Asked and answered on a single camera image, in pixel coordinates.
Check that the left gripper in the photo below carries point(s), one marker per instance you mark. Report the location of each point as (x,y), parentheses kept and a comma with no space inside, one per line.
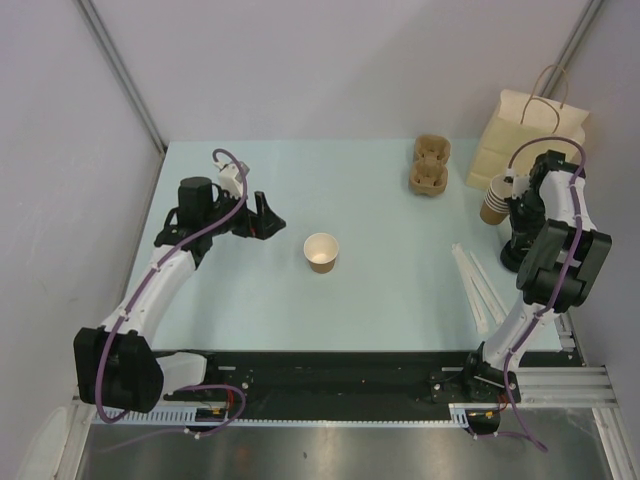
(266,222)

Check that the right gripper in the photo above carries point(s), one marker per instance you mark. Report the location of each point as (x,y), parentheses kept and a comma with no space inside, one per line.
(512,206)

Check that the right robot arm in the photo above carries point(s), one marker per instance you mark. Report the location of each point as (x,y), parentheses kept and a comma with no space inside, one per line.
(556,252)

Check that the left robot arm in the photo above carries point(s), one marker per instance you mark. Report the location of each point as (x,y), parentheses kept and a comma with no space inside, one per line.
(116,368)

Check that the stack of paper cups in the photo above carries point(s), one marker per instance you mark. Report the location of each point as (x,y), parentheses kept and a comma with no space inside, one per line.
(495,207)

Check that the brown paper bag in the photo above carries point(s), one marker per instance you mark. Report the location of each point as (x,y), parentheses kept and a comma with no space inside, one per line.
(518,118)

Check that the wrapped straw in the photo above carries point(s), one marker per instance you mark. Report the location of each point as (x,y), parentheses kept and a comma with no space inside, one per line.
(473,296)
(487,291)
(482,295)

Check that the cardboard cup carrier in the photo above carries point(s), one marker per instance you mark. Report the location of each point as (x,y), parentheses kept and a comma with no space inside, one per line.
(429,174)

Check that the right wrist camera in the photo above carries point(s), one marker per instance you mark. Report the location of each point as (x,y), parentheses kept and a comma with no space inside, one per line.
(510,182)

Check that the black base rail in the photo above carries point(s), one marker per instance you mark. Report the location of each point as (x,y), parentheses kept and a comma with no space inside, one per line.
(336,386)

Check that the aluminium frame rail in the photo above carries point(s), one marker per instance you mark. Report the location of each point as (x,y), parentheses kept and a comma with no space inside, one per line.
(582,387)

